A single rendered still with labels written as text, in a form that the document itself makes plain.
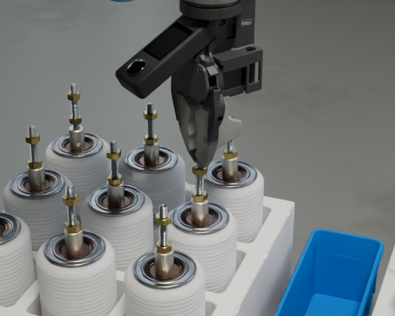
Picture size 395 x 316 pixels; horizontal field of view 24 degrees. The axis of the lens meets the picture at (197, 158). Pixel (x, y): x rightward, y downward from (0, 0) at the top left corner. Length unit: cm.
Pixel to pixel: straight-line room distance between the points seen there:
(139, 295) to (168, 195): 26
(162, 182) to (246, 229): 13
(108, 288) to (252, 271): 20
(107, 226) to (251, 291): 20
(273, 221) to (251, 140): 60
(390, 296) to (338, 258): 25
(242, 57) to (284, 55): 124
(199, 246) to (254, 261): 11
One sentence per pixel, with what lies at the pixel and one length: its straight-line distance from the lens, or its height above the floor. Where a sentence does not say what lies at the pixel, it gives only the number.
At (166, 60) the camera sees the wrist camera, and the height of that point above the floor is 49.
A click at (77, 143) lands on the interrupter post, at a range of 134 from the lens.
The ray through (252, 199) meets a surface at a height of 23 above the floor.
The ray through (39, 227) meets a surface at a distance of 124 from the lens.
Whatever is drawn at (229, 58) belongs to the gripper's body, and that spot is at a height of 48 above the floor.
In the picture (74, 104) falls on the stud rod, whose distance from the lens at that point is 131.
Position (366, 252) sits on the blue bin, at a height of 10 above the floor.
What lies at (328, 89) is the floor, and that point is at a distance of 212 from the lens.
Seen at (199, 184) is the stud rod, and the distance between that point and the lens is 114.
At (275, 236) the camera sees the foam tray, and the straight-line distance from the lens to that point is 127.
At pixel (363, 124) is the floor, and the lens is 198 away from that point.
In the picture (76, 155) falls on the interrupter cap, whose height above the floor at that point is 25.
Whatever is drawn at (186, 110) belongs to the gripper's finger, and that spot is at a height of 40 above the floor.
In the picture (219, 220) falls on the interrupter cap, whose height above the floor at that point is 25.
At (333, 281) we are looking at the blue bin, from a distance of 144.
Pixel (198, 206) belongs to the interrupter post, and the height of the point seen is 28.
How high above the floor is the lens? 89
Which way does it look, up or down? 29 degrees down
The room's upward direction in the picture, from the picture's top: straight up
